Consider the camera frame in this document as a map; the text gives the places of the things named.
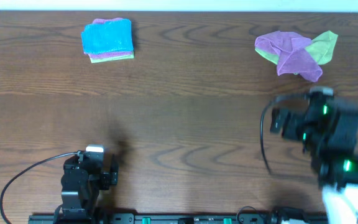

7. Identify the folded blue cloth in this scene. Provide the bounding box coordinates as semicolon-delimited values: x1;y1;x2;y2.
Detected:
81;19;134;54

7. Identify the folded green cloth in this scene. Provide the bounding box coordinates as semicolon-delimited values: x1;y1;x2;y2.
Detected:
89;52;134;63

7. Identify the purple microfibre cloth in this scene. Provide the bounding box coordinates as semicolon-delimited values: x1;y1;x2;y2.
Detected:
255;31;323;82

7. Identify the green microfibre cloth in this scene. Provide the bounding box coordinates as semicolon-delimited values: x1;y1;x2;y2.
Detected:
255;30;338;67

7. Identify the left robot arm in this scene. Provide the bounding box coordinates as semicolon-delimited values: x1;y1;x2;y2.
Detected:
53;151;119;223

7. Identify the folded purple cloth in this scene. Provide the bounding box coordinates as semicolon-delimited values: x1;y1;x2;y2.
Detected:
88;17;134;63

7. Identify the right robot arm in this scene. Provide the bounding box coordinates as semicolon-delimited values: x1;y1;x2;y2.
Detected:
270;93;358;223

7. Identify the left black cable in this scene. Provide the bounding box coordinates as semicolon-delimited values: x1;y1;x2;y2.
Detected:
0;151;80;224

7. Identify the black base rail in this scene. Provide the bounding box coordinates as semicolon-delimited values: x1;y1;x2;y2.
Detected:
27;213;328;224

